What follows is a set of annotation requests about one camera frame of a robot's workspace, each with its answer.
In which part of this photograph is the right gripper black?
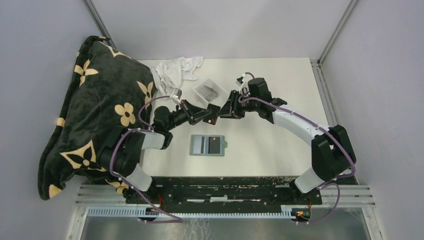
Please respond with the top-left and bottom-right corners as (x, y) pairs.
(216, 90), (259, 120)

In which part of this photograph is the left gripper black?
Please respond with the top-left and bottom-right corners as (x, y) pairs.
(166, 99), (212, 131)

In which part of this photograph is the black credit card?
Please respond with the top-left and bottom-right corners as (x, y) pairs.
(207, 136), (222, 155)
(203, 103), (221, 125)

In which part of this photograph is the clear plastic card box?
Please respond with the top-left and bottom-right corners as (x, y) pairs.
(192, 78), (229, 107)

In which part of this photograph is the green leather card holder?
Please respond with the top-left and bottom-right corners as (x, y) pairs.
(189, 134), (228, 157)

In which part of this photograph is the silver VIP credit card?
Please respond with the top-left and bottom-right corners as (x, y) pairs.
(190, 135), (208, 156)

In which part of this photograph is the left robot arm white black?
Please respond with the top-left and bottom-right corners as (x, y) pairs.
(97, 100), (212, 204)

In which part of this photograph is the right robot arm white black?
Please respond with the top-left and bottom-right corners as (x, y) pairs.
(217, 77), (357, 204)

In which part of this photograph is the stack of credit cards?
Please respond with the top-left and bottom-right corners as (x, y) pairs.
(199, 85), (219, 102)

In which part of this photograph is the white crumpled cloth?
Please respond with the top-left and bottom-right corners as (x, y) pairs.
(150, 56), (204, 96)

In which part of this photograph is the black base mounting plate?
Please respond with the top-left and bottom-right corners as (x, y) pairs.
(144, 176), (323, 214)

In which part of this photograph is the black floral blanket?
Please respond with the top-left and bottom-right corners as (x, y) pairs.
(37, 35), (157, 201)

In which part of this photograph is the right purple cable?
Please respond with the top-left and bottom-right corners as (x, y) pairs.
(237, 72), (357, 225)

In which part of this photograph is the purple cable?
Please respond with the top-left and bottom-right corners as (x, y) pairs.
(108, 95), (184, 224)
(237, 72), (357, 225)

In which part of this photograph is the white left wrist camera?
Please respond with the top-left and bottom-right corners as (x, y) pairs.
(169, 88), (182, 105)

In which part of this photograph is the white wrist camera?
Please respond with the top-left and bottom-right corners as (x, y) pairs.
(235, 73), (246, 87)
(169, 88), (182, 105)

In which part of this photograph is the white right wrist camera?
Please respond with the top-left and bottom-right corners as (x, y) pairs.
(235, 73), (246, 87)

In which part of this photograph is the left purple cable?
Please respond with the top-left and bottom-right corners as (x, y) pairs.
(108, 95), (184, 224)

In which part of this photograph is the aluminium rail frame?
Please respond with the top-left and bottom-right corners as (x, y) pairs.
(64, 0), (387, 240)

